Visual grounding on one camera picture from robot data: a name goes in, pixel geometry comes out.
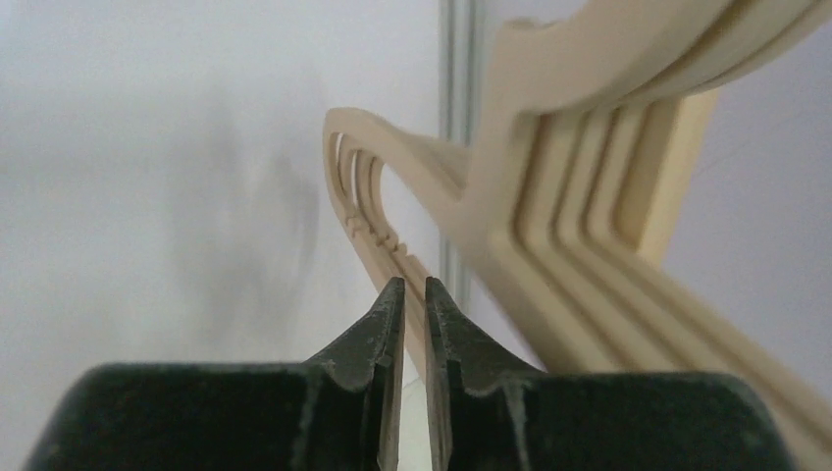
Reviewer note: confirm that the wooden clothes rack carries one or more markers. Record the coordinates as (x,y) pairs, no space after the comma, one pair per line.
(675,173)

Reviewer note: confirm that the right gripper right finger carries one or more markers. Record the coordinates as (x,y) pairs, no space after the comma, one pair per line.
(490,410)

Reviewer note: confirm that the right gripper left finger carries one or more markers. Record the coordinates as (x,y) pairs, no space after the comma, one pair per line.
(337,410)

